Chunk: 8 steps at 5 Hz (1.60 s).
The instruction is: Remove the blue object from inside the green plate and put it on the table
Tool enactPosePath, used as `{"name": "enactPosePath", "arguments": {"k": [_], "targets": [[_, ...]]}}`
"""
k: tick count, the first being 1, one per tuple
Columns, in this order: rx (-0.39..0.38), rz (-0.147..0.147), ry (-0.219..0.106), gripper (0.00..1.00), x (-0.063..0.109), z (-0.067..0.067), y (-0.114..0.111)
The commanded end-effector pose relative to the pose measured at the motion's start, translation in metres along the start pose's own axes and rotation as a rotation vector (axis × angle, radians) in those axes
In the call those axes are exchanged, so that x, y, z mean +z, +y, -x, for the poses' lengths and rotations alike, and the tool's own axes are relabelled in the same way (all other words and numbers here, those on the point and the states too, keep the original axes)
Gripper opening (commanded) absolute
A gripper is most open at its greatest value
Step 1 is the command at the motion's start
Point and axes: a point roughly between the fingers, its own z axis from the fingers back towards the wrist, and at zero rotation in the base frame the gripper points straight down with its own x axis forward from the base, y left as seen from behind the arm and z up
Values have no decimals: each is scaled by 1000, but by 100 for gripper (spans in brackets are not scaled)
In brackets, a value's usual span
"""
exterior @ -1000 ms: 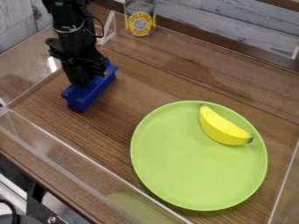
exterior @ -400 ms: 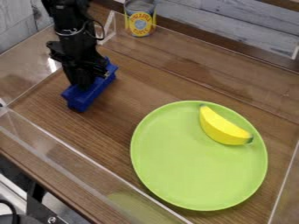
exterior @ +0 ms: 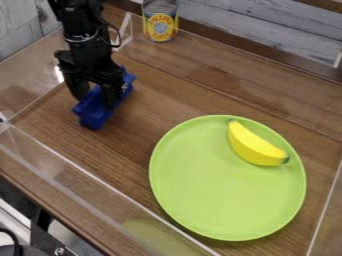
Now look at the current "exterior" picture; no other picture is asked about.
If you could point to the green round plate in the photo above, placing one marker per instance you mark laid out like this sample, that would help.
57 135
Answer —
216 194

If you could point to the black metal stand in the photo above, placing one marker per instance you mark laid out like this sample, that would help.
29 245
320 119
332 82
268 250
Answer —
42 239

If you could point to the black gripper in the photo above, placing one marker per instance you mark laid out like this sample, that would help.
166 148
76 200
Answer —
88 63

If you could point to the yellow labelled tin can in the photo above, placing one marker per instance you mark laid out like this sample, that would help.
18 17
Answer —
161 19

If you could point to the yellow half-round block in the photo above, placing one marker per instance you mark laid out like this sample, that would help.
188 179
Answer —
253 148

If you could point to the blue plastic block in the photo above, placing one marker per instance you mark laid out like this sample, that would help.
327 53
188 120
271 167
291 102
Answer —
90 109

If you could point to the clear acrylic tray walls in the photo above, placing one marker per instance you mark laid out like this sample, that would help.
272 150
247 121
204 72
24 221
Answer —
88 175

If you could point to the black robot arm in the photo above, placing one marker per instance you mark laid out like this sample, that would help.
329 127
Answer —
81 17

